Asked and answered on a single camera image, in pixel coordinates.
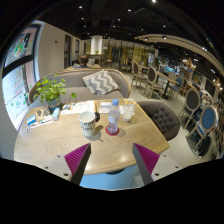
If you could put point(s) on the green potted plant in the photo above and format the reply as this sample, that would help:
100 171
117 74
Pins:
51 90

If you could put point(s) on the grey curved sofa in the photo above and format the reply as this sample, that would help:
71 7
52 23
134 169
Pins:
73 80

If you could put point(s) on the clear blue-capped water bottle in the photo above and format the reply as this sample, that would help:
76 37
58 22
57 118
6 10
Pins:
113 118

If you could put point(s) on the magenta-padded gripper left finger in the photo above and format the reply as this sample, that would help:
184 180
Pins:
77 158

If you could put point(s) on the person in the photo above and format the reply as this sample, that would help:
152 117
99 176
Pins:
82 62

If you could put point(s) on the group of dining chairs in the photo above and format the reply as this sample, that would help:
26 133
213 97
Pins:
191 103

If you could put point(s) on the grey white chevron cushion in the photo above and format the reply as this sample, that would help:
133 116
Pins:
100 82

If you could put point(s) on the window with festive stickers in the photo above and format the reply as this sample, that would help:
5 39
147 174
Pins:
18 80

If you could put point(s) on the blue and white small box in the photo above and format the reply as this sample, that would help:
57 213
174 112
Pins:
31 120

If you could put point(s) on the dark grey tufted armchair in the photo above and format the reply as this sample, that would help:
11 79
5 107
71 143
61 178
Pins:
160 118

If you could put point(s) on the white mug with black print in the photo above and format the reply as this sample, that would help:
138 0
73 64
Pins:
87 125

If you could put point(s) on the printed booklet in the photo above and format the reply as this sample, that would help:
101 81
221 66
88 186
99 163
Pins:
78 107

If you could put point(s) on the flat round red coaster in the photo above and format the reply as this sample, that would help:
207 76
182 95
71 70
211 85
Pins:
108 132

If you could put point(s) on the group of ceiling spotlights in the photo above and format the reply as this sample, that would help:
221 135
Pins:
80 6

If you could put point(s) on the small light blue box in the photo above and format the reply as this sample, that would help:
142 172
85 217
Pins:
56 114

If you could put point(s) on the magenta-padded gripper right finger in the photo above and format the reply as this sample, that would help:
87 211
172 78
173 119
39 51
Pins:
146 159

